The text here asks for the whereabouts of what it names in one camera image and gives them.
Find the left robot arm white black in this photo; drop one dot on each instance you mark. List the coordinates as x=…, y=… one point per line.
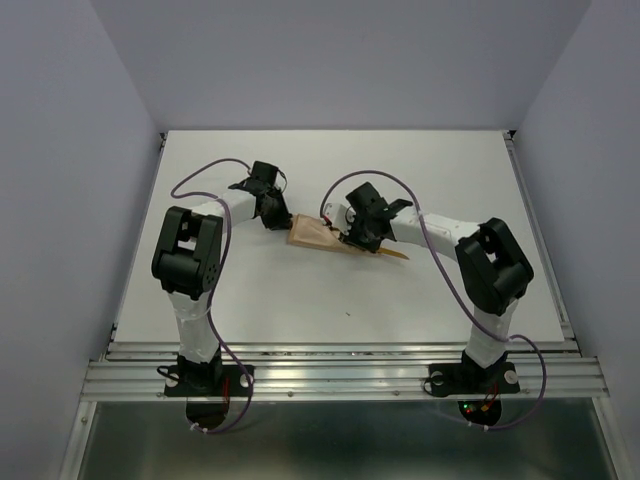
x=190, y=254

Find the peach cloth napkin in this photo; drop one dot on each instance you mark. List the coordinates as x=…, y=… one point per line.
x=310, y=232

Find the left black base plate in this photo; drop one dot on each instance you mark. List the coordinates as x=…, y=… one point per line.
x=231, y=383

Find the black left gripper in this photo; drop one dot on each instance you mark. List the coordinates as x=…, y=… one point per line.
x=283, y=220

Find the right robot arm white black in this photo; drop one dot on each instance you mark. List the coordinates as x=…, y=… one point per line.
x=482, y=263

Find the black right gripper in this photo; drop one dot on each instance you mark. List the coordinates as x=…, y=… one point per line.
x=348, y=236

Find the aluminium rail frame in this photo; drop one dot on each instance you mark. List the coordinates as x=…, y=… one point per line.
x=348, y=411

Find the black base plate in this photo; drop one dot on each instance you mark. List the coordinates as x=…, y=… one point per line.
x=447, y=379
x=231, y=383

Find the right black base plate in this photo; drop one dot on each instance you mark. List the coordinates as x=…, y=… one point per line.
x=447, y=379

